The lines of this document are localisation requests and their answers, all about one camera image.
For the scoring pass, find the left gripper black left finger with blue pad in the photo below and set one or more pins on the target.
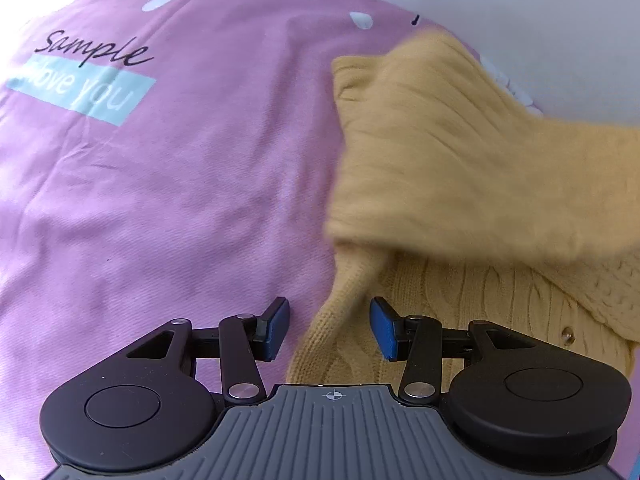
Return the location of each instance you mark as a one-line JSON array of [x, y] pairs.
[[271, 329]]

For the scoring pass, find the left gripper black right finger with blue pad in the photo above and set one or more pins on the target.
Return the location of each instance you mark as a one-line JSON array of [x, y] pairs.
[[390, 330]]

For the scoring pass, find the yellow cable-knit cardigan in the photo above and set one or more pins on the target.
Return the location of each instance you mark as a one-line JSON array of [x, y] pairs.
[[455, 201]]

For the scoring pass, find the pink printed bed sheet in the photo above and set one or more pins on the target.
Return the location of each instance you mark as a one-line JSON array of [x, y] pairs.
[[196, 159]]

